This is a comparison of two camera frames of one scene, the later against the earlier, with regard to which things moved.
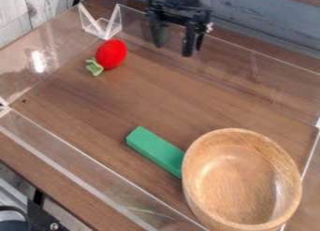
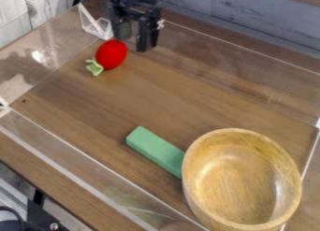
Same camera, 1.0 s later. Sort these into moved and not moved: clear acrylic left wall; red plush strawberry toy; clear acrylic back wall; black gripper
Moved: black gripper
Not moved: clear acrylic left wall; clear acrylic back wall; red plush strawberry toy
